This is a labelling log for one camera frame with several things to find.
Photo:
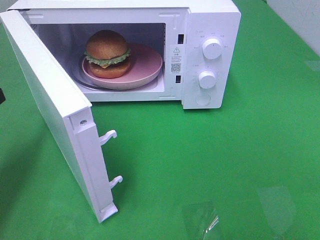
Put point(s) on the pink round plate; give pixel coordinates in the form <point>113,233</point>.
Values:
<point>146,64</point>

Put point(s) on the lower white round knob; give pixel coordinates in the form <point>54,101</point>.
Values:
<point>207,79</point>

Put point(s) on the white microwave door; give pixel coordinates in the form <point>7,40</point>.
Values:
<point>67,113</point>

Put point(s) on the white warning label sticker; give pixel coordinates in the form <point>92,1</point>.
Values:
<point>176,58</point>

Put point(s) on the upper white round knob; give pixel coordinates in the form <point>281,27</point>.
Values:
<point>212,48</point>

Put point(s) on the white microwave oven body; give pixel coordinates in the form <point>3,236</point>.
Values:
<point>65,26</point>

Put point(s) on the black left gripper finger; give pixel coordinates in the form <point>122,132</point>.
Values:
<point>2,96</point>

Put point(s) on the green table mat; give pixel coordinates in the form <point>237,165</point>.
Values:
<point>249,170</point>

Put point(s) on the glass microwave turntable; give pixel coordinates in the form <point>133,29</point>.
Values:
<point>87,82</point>

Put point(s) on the burger with lettuce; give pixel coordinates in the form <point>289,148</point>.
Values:
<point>108,54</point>

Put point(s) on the white round door button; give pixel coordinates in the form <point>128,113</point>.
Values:
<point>203,99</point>

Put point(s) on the white round knob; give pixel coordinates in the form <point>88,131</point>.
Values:
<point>207,79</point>
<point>212,48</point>

